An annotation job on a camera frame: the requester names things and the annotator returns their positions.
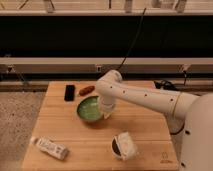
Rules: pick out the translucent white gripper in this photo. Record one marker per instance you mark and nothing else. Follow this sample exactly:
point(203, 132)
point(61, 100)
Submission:
point(107, 112)

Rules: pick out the green ceramic bowl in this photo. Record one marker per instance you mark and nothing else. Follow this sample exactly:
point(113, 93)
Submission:
point(88, 109)

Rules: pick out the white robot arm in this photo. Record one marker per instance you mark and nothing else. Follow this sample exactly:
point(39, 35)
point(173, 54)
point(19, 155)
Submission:
point(196, 111)

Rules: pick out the black smartphone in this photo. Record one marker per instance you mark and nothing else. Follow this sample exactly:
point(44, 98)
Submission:
point(69, 93)

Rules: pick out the white plastic bottle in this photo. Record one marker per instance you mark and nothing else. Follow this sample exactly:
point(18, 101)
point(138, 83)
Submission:
point(49, 147)

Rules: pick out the white wall outlet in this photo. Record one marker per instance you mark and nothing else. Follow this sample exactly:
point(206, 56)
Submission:
point(99, 68)

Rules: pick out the grey wall rail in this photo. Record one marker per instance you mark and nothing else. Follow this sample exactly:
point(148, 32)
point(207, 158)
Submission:
point(31, 65)

